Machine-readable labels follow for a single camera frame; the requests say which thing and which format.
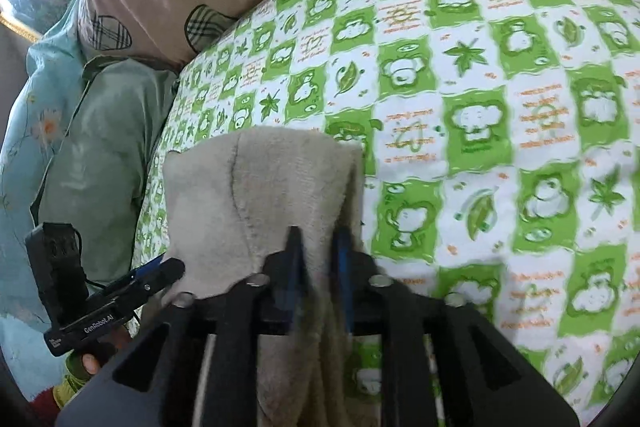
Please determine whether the green pillow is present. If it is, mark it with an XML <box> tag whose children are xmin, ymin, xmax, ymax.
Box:
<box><xmin>30</xmin><ymin>57</ymin><xmax>178</xmax><ymax>284</ymax></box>

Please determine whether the left hand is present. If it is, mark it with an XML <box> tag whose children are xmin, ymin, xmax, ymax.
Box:
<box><xmin>81</xmin><ymin>325</ymin><xmax>131</xmax><ymax>376</ymax></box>

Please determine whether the green white patterned bedsheet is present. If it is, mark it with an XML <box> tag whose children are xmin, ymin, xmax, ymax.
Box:
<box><xmin>160</xmin><ymin>0</ymin><xmax>639</xmax><ymax>425</ymax></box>

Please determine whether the light blue floral quilt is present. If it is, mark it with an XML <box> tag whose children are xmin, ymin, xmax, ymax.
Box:
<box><xmin>1</xmin><ymin>0</ymin><xmax>87</xmax><ymax>401</ymax></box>

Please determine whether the beige knit sweater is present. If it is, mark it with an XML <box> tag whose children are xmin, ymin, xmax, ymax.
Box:
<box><xmin>163</xmin><ymin>127</ymin><xmax>375</xmax><ymax>426</ymax></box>

